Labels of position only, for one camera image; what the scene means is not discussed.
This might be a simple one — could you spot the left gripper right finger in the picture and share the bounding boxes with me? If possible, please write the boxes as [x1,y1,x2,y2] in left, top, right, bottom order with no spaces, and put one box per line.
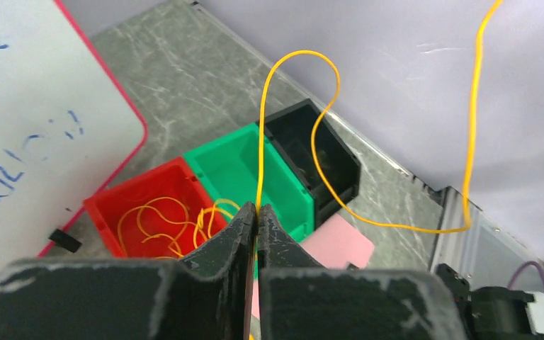
[258,205,467,339]

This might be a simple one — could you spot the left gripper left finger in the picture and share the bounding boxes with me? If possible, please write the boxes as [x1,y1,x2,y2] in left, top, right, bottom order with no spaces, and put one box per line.
[0,202,257,339]

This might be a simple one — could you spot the red plastic bin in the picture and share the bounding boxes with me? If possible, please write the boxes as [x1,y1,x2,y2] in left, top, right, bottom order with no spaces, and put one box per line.
[84,157,239,259]

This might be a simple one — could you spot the green plastic bin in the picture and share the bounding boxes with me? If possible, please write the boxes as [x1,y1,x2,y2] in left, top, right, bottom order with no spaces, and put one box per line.
[183,123,315,242]

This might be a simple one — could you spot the black plastic bin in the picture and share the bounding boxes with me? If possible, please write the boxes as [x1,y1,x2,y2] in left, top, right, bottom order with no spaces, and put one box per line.
[258,98,363,226]

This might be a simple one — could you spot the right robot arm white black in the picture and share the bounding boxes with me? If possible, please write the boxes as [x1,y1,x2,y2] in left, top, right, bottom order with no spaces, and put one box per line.
[434,263,544,339]

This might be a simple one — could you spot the pink clipboard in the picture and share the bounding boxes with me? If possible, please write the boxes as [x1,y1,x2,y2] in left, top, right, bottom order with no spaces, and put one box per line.
[251,215,376,320]

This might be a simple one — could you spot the whiteboard with pink frame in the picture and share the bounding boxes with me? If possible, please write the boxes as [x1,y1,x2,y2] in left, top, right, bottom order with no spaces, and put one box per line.
[0,1,147,270]

